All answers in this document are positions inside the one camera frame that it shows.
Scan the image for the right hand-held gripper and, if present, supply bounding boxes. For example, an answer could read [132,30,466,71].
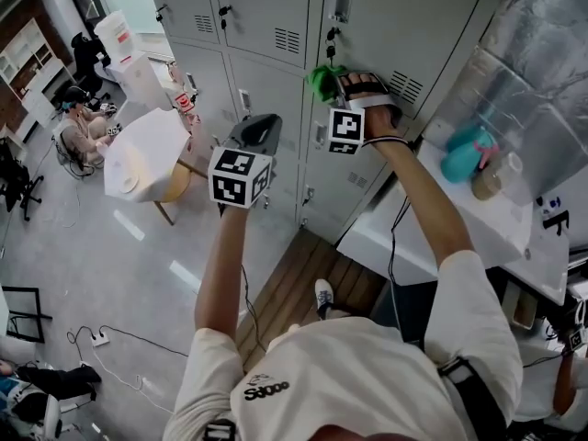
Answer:
[327,71,396,156]

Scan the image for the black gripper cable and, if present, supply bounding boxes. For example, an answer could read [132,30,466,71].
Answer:
[240,264,268,353]
[387,194,413,334]

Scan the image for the white counter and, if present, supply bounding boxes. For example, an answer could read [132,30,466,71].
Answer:
[336,139,571,306]

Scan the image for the black chair with jacket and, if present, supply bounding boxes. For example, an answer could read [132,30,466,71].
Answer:
[70,31,112,98]

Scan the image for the green cloth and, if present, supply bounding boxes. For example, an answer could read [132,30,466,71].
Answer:
[306,63,349,106]

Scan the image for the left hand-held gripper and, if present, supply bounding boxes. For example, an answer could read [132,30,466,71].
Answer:
[207,113,283,209]

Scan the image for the wooden slatted bench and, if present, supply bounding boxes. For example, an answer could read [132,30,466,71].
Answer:
[235,227,392,377]

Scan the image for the person's right forearm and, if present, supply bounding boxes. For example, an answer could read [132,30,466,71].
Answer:
[366,141,475,271]

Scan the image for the white water dispenser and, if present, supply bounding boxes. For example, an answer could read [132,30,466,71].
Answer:
[93,9,161,112]

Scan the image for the black office chair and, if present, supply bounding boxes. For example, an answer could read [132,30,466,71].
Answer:
[0,138,46,222]

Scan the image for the person's left forearm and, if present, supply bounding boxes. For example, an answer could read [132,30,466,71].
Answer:
[193,202,252,340]

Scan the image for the teal spray bottle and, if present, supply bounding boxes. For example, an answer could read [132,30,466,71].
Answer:
[440,123,501,185]

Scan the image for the person's right hand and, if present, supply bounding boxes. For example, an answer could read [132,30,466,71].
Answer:
[363,104,404,143]

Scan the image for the black shoulder strap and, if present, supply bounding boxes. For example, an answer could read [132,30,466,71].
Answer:
[437,356,508,441]

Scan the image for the white cloth covered table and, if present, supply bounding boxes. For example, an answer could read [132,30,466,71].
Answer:
[102,107,209,227]

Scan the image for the grey metal locker doors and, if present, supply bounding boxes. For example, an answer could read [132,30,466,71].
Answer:
[144,0,493,243]

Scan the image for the clear glass jar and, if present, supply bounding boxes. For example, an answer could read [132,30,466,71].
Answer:
[471,151,526,202]

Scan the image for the person's white shoe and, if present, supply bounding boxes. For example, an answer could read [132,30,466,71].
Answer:
[313,277,337,322]

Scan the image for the black metal frame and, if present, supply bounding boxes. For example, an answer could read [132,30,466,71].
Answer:
[1,286,53,345]

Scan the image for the black striped wristband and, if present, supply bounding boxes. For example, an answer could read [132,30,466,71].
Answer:
[361,136,411,150]

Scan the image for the person's white t-shirt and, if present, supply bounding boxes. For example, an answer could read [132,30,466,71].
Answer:
[162,249,525,441]

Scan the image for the white shelf cabinet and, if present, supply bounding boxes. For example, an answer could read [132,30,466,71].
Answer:
[0,17,77,126]

